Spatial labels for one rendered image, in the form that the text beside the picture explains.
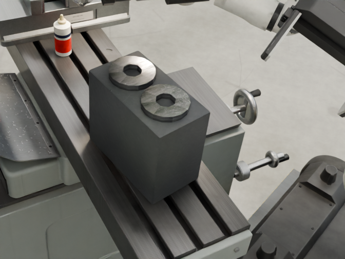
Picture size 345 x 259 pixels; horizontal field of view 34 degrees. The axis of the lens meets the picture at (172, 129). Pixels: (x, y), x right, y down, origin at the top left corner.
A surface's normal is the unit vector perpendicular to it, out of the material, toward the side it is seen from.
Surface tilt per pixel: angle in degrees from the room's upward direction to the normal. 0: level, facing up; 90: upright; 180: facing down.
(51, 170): 90
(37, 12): 90
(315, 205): 0
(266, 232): 0
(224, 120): 0
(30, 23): 90
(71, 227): 90
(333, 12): 35
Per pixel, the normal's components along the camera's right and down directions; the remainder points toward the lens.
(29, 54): 0.09, -0.71
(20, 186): 0.48, 0.65
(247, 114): -0.87, 0.29
